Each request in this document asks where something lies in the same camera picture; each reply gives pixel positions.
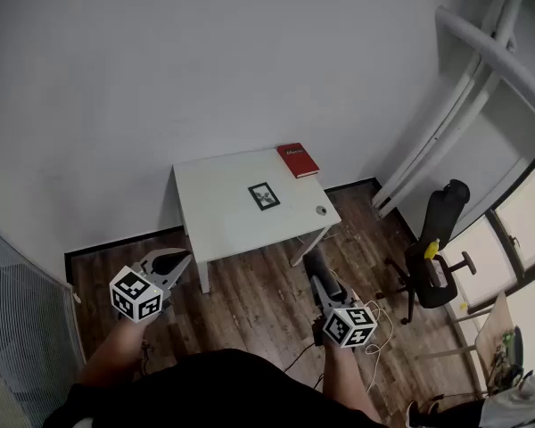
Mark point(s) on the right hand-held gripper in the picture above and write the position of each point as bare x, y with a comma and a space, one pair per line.
350, 328

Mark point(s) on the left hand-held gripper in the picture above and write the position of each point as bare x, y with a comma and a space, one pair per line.
136, 294

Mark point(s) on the small framed black picture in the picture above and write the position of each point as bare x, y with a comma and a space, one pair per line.
264, 185

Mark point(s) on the person's left forearm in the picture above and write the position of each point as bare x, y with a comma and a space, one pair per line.
116, 350

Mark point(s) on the person's right forearm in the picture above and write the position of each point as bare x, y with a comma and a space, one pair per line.
345, 372

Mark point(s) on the white table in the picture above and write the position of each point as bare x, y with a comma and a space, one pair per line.
218, 203

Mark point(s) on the small round grey object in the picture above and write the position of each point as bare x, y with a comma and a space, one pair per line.
321, 210

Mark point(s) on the yellow object on chair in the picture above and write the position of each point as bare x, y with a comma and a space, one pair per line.
431, 249

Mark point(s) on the black office chair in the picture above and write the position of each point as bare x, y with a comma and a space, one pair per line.
441, 221

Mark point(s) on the person's black shirt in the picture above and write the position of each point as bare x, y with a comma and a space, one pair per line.
214, 390

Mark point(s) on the red book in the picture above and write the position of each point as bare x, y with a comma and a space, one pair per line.
298, 161

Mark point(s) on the white mesh panel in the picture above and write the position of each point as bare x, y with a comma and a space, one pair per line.
22, 310

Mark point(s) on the wooden board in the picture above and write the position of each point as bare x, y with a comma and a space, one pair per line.
495, 332

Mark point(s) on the green electronic parts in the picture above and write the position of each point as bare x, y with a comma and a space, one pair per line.
508, 355

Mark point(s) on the black framed window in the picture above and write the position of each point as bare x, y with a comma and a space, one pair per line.
524, 221

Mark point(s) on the thin white pipe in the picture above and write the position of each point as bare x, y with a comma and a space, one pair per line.
450, 125
446, 105

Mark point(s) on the thick white pipe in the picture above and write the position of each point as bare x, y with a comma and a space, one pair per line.
486, 45

